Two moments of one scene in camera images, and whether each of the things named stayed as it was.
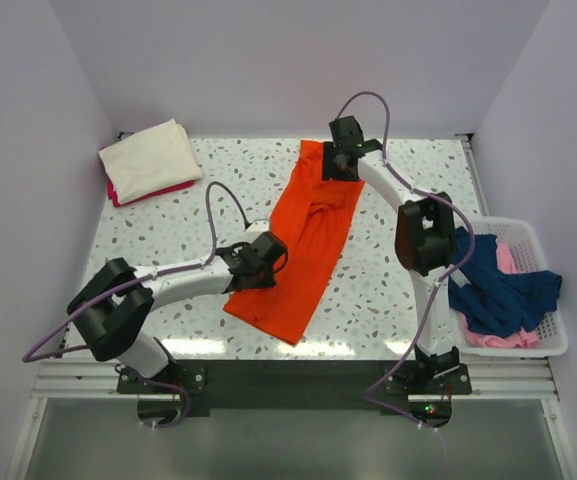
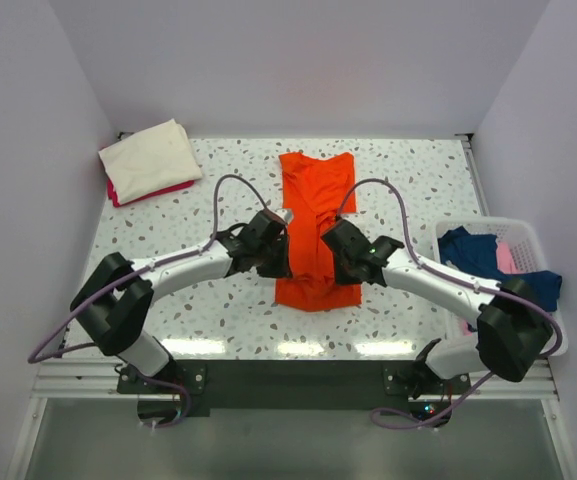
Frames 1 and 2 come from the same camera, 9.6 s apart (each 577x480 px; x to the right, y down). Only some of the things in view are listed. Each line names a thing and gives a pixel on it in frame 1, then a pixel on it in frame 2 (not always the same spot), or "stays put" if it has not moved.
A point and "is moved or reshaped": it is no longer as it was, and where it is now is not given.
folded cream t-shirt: [154, 158] stays put
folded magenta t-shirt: [116, 203] stays put
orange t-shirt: [311, 216] is moved or reshaped
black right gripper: [329, 170] to [341, 277]
